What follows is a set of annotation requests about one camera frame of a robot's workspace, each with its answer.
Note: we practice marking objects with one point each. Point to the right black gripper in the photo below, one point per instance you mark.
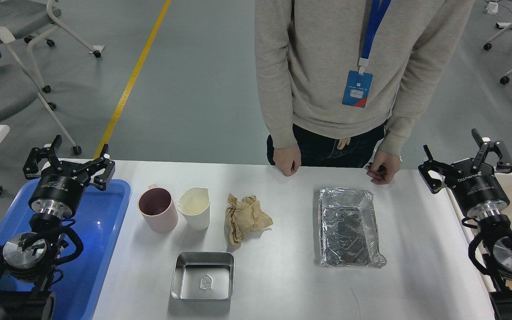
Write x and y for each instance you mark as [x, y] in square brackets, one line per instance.
[478, 189]

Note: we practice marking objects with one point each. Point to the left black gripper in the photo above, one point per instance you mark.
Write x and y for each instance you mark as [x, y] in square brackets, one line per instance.
[59, 192]

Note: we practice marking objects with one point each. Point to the pink mug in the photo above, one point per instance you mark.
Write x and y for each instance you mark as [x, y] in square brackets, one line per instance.
[158, 209]

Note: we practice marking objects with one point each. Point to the square metal tray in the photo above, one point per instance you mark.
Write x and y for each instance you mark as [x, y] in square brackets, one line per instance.
[203, 276]

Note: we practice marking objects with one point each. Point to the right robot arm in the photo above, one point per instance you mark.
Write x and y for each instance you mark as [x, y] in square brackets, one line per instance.
[490, 251]

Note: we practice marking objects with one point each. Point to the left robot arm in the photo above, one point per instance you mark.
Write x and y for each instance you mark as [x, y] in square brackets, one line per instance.
[30, 260]

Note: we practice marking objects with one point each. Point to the person left hand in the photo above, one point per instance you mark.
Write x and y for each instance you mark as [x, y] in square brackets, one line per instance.
[383, 168]

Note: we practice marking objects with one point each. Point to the person right hand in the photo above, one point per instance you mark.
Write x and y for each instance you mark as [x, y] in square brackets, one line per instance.
[287, 160]

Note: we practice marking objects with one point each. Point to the blue plastic tray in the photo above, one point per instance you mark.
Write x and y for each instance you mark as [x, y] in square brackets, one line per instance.
[99, 218]

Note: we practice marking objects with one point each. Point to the grey office chair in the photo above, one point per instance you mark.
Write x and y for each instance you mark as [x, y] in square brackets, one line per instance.
[18, 87]

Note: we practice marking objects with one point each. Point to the aluminium foil tray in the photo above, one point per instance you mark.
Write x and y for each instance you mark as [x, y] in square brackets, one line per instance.
[347, 229]

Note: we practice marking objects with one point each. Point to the white paper cup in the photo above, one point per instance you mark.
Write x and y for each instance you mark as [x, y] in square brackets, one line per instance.
[194, 205]

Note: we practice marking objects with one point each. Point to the person in beige sweater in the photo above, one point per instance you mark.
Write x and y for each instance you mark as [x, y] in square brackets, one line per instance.
[304, 50]

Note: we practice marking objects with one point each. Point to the crumpled brown paper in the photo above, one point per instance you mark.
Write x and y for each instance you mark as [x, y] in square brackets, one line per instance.
[243, 216]

